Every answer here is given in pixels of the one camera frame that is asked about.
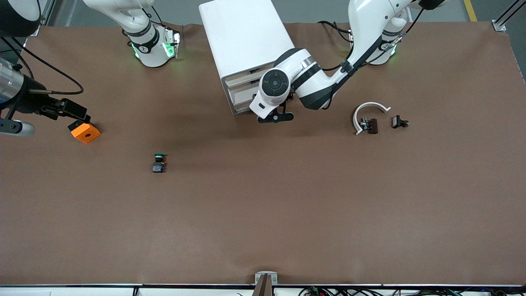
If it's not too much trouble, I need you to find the white drawer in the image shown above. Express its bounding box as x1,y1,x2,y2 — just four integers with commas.
225,67,268,86
230,88,258,105
232,98,253,115
227,76,263,96

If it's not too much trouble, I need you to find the white drawer cabinet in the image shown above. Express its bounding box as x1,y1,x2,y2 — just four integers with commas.
199,0,297,116

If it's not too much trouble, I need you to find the orange box with hole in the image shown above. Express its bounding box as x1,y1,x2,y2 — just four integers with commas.
68,118,101,144

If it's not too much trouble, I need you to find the brown table cover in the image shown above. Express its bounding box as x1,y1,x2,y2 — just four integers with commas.
0,21,526,286

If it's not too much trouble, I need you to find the white curved plastic ring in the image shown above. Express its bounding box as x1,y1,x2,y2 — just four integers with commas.
353,102,392,136

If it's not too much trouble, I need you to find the metal edge bracket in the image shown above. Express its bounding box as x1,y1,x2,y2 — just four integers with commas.
255,271,278,286

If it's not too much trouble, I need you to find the brown post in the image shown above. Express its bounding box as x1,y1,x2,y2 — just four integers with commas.
252,275,273,296

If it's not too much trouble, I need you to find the bundle of cables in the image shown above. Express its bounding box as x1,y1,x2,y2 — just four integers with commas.
298,287,510,296

